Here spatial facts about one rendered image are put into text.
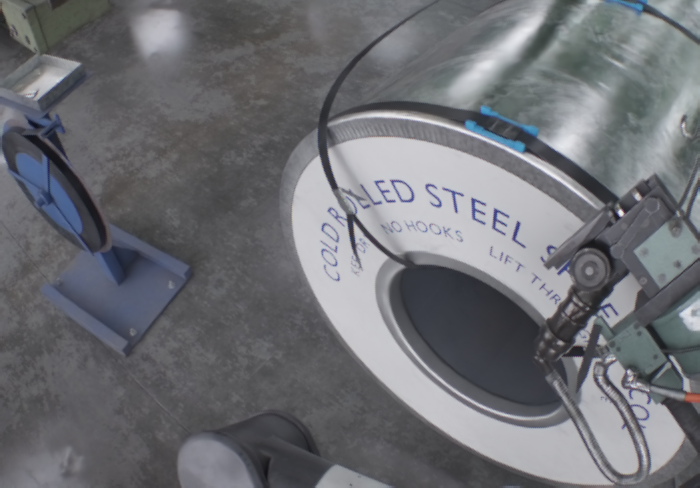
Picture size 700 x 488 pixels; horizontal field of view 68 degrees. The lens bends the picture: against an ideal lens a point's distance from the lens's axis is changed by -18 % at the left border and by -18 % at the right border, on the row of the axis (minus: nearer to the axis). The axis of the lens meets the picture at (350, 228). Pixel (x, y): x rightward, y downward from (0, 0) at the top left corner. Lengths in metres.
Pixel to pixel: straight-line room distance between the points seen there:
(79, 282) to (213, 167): 0.91
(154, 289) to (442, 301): 1.38
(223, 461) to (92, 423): 1.87
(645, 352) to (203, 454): 0.55
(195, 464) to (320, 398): 1.64
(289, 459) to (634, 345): 0.46
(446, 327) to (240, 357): 0.95
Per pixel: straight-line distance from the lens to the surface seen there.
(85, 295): 2.78
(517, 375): 1.66
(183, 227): 2.85
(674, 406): 0.86
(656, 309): 0.78
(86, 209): 2.09
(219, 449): 0.59
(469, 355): 1.68
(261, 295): 2.50
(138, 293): 2.67
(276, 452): 0.60
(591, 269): 0.80
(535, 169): 0.94
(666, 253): 0.76
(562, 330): 0.88
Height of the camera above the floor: 1.98
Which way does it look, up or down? 48 degrees down
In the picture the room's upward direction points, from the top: 6 degrees counter-clockwise
